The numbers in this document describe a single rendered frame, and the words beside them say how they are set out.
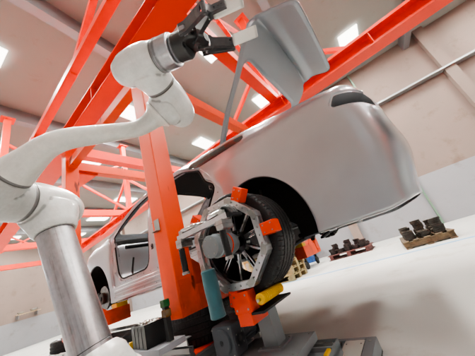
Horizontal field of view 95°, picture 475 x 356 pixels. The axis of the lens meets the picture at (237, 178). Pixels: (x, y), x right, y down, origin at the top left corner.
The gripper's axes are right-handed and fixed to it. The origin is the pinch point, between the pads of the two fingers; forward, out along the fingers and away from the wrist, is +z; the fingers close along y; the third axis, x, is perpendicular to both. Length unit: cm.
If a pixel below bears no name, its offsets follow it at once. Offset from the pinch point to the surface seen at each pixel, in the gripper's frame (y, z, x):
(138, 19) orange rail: 142, -129, -126
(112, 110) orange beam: 137, -186, -49
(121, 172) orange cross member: 230, -291, 14
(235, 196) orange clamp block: 70, -39, 55
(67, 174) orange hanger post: 155, -307, 4
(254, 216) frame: 62, -27, 67
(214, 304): 43, -54, 108
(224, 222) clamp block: 45, -38, 63
